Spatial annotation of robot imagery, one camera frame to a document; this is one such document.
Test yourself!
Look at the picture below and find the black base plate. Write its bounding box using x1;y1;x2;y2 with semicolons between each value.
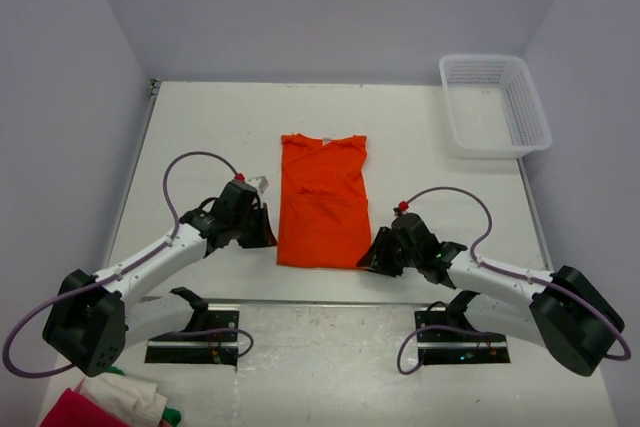
416;329;511;366
144;306;241;367

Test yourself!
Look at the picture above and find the white plastic basket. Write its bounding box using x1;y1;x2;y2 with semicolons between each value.
439;54;552;159

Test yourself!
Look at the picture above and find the orange t shirt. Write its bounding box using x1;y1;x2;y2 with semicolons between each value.
276;134;371;270

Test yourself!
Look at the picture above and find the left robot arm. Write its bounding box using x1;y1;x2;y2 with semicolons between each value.
42;177;277;377

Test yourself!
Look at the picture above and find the green folded shirt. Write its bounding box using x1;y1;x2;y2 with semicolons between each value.
101;367;182;427

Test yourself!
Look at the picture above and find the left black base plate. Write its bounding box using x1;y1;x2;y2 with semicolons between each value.
144;306;241;367

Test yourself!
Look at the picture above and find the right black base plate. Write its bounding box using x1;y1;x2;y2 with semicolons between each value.
416;329;511;366

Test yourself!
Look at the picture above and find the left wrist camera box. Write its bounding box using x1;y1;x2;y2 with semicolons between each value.
247;176;269;195

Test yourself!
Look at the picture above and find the white folded shirt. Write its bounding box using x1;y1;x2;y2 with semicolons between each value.
77;373;167;426

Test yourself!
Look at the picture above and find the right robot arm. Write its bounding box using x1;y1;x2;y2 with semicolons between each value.
357;213;630;377

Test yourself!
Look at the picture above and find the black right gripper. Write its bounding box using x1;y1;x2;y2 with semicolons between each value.
357;227;421;278

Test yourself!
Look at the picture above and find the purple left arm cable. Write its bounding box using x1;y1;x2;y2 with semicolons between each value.
2;150;255;379

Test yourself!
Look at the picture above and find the pink folded shirt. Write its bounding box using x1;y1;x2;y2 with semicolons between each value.
40;389;126;427

